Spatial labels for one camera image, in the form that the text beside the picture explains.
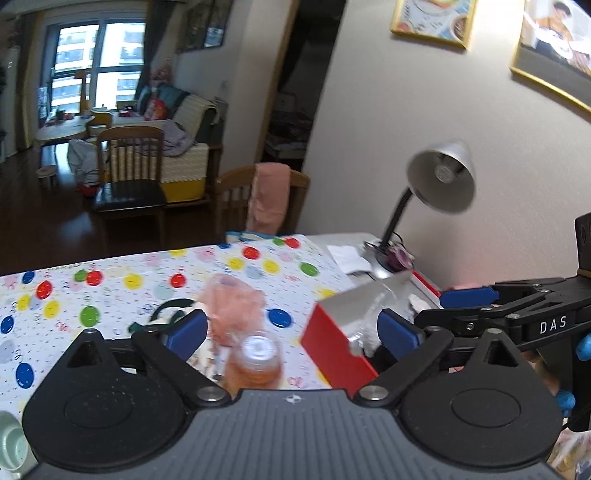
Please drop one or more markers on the wooden chair with dark seat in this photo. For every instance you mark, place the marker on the wooden chair with dark seat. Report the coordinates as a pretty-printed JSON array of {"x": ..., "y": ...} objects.
[{"x": 131, "y": 184}]

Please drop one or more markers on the orange bottle with white cap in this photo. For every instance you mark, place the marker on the orange bottle with white cap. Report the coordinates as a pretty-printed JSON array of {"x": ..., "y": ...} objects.
[{"x": 256, "y": 362}]

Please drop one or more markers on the white paper sheet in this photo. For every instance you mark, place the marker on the white paper sheet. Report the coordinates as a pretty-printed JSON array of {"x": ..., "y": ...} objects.
[{"x": 351, "y": 258}]

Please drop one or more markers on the lilac cloth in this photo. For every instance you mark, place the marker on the lilac cloth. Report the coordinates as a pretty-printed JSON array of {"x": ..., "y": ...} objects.
[{"x": 178, "y": 138}]

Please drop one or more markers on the person's right hand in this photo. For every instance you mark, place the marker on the person's right hand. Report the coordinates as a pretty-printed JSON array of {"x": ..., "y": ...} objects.
[{"x": 545, "y": 376}]

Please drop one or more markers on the grey desk lamp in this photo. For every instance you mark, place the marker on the grey desk lamp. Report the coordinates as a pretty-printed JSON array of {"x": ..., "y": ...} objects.
[{"x": 443, "y": 177}]

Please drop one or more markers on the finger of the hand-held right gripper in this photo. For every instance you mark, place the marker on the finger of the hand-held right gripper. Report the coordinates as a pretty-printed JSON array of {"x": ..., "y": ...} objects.
[
  {"x": 468, "y": 319},
  {"x": 466, "y": 297}
]

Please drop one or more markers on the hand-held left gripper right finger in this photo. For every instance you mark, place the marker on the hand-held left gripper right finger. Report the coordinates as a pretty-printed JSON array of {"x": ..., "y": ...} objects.
[{"x": 399, "y": 332}]

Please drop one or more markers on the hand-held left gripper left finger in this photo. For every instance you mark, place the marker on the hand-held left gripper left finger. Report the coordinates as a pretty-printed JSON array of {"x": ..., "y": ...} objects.
[{"x": 187, "y": 330}]

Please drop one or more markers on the white plastic sack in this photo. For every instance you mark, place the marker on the white plastic sack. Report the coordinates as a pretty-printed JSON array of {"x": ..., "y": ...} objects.
[{"x": 83, "y": 161}]

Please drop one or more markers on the pale green mug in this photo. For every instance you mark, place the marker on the pale green mug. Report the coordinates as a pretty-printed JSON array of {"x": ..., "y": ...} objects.
[{"x": 11, "y": 441}]

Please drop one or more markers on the small wooden stool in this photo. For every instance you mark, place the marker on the small wooden stool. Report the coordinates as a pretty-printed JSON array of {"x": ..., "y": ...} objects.
[{"x": 47, "y": 174}]

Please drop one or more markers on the large gold framed picture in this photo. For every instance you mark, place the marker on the large gold framed picture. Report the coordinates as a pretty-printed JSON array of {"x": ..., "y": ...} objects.
[{"x": 554, "y": 50}]

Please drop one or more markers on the dark wall poster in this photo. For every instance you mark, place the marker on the dark wall poster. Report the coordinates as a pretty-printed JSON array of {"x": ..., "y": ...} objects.
[{"x": 203, "y": 23}]

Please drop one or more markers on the polka dot tablecloth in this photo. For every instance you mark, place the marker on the polka dot tablecloth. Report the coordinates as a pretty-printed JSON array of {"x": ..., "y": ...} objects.
[{"x": 138, "y": 295}]

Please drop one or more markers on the window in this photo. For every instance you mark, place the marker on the window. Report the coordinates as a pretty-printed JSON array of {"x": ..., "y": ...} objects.
[{"x": 92, "y": 60}]

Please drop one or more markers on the red cardboard box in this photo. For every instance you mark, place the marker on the red cardboard box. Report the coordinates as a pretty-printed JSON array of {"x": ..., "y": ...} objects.
[{"x": 332, "y": 355}]

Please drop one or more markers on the round wooden table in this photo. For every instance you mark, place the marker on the round wooden table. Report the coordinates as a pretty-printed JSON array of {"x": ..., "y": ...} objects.
[{"x": 60, "y": 131}]

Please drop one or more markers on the red cushion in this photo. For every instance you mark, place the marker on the red cushion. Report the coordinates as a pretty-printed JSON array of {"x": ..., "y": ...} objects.
[{"x": 157, "y": 110}]

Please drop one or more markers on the sofa with cream cover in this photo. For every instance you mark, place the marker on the sofa with cream cover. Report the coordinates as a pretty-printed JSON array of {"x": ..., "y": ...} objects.
[{"x": 189, "y": 166}]

